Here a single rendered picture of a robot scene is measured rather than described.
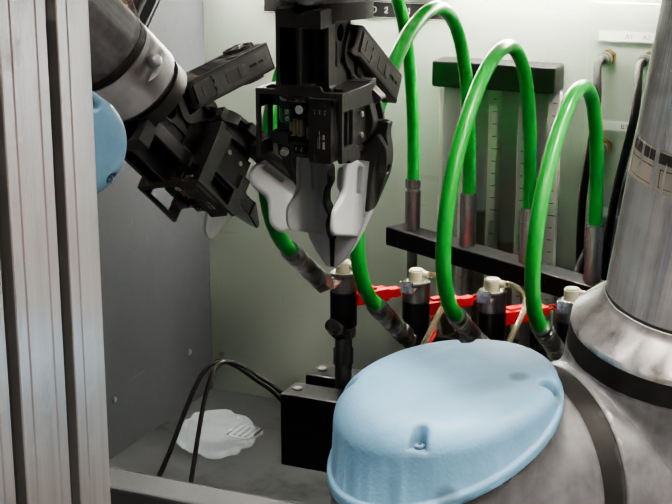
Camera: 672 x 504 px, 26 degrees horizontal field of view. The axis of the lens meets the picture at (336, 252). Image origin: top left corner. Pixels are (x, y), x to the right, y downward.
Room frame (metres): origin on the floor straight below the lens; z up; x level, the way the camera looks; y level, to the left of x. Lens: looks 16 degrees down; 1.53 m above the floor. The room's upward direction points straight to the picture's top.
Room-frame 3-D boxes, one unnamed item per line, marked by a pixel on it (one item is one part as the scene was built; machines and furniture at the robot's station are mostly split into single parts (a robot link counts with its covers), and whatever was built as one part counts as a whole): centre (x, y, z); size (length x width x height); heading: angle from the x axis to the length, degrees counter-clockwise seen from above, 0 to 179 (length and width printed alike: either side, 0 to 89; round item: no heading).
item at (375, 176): (1.11, -0.02, 1.29); 0.05 x 0.02 x 0.09; 66
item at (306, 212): (1.11, 0.02, 1.25); 0.06 x 0.03 x 0.09; 156
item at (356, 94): (1.10, 0.01, 1.36); 0.09 x 0.08 x 0.12; 156
